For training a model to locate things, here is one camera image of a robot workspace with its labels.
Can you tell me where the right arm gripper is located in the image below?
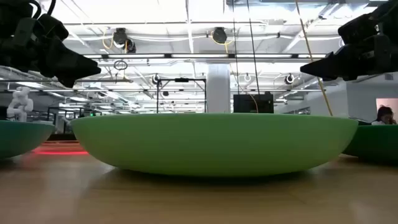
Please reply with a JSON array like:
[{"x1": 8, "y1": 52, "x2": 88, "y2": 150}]
[{"x1": 300, "y1": 34, "x2": 393, "y2": 81}]

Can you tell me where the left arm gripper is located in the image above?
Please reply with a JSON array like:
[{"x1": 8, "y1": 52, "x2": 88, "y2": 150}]
[{"x1": 9, "y1": 27, "x2": 102, "y2": 88}]

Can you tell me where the orange translucent plastic plate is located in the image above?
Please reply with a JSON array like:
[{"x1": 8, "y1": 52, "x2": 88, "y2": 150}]
[{"x1": 32, "y1": 141, "x2": 90, "y2": 156}]

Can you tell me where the teal green plastic plate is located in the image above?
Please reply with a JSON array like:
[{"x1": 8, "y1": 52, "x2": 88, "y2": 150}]
[{"x1": 0, "y1": 120, "x2": 57, "y2": 159}]

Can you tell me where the dark green plastic plate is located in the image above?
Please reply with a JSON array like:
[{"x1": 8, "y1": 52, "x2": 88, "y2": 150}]
[{"x1": 341, "y1": 119, "x2": 398, "y2": 163}]

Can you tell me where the person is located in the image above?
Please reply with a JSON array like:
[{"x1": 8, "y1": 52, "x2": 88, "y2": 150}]
[{"x1": 371, "y1": 105, "x2": 397, "y2": 126}]

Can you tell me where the black monitor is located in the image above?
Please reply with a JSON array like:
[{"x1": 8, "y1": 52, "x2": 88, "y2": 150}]
[{"x1": 233, "y1": 93, "x2": 274, "y2": 114}]

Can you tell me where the white building column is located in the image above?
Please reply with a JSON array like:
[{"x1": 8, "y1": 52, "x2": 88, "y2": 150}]
[{"x1": 206, "y1": 63, "x2": 231, "y2": 114}]

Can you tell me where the light green plastic plate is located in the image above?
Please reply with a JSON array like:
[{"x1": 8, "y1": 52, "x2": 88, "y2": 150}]
[{"x1": 70, "y1": 113, "x2": 359, "y2": 177}]

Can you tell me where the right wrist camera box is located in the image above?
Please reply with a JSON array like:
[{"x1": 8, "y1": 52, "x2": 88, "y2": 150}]
[{"x1": 338, "y1": 14, "x2": 379, "y2": 44}]

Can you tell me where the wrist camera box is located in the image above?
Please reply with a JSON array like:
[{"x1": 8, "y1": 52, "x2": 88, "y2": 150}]
[
  {"x1": 338, "y1": 14, "x2": 379, "y2": 44},
  {"x1": 37, "y1": 14, "x2": 70, "y2": 43}
]

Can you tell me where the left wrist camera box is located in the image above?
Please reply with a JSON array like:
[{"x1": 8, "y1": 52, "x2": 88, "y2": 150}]
[{"x1": 37, "y1": 14, "x2": 70, "y2": 43}]

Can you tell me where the bright wall panel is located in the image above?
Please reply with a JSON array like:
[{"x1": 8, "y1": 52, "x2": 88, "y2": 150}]
[{"x1": 376, "y1": 98, "x2": 398, "y2": 116}]

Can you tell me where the black hanging cable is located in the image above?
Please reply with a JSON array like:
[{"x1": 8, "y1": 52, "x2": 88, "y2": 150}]
[
  {"x1": 247, "y1": 0, "x2": 261, "y2": 95},
  {"x1": 231, "y1": 0, "x2": 240, "y2": 94}
]

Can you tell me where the black metal frame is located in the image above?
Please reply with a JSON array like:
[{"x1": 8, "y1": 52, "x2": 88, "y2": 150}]
[{"x1": 156, "y1": 78, "x2": 208, "y2": 114}]

